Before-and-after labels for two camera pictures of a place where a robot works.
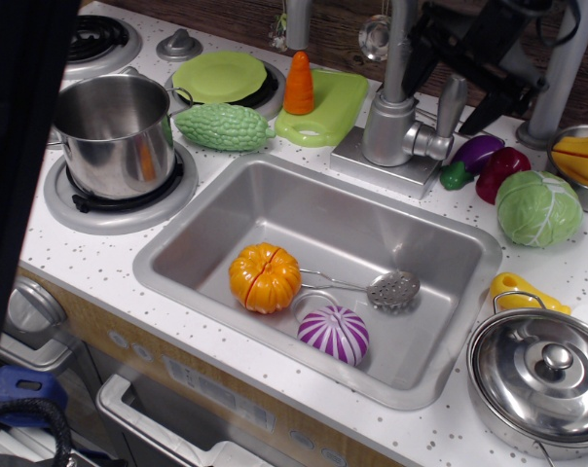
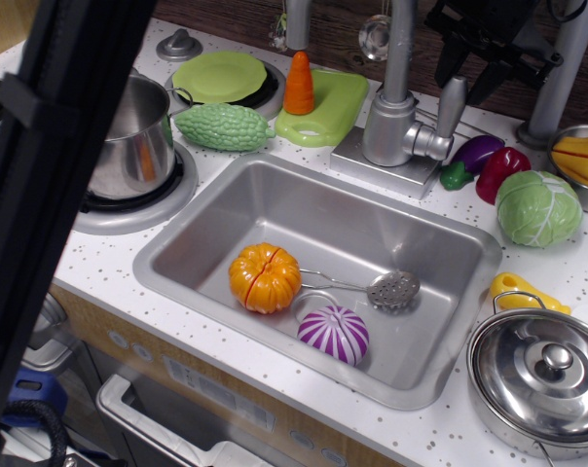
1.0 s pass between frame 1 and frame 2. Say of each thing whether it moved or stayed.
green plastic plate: stayed
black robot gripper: moved
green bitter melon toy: stayed
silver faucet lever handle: stayed
